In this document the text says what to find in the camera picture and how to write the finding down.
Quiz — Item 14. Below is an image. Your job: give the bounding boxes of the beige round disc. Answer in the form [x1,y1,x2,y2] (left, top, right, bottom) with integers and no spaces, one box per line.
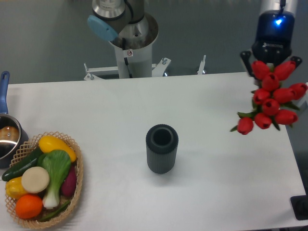
[21,167,50,193]

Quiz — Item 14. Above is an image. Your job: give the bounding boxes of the green chili pepper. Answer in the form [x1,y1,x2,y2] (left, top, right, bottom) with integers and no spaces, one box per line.
[39,200,71,222]

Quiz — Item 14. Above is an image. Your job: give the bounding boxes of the orange fruit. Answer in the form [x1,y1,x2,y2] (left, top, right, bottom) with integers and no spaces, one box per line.
[15,194,43,219]

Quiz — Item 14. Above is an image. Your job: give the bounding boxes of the blue handled saucepan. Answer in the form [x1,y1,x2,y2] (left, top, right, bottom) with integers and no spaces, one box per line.
[0,70,29,169]

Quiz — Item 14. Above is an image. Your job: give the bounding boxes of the black device at table edge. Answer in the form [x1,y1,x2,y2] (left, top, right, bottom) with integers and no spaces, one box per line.
[290,195,308,220]

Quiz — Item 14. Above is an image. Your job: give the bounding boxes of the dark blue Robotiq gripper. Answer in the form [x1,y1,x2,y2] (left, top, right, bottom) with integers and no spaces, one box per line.
[240,10,302,77]

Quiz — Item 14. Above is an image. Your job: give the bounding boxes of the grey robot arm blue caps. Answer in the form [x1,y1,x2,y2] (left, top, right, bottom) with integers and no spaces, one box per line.
[86,0,302,79]

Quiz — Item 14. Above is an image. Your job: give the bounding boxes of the dark green cucumber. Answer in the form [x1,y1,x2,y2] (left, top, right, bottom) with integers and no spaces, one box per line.
[1,147,43,181]

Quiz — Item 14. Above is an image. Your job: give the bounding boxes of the purple sweet potato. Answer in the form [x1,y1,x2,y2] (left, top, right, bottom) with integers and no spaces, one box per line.
[61,166,77,197]

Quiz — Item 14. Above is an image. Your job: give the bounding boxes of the red tulip bouquet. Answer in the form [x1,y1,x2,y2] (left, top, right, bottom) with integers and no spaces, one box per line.
[231,60,308,135]

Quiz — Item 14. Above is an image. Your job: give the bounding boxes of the yellow bell pepper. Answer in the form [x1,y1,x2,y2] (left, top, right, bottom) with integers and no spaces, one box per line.
[5,177,29,200]

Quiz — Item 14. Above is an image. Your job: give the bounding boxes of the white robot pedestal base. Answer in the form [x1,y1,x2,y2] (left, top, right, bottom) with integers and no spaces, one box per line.
[83,12,207,81]

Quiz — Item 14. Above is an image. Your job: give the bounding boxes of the yellow squash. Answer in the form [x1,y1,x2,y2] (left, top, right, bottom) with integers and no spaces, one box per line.
[38,135,77,163]

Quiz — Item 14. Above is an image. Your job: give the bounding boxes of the green bok choy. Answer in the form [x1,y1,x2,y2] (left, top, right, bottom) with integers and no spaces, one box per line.
[38,150,71,209]

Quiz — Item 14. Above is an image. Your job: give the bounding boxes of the woven wicker basket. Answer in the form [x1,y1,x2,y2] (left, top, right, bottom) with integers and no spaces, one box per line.
[2,132,83,229]

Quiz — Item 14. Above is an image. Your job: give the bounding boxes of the dark grey ribbed vase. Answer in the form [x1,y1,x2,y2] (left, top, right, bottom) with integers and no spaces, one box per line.
[145,124,179,174]

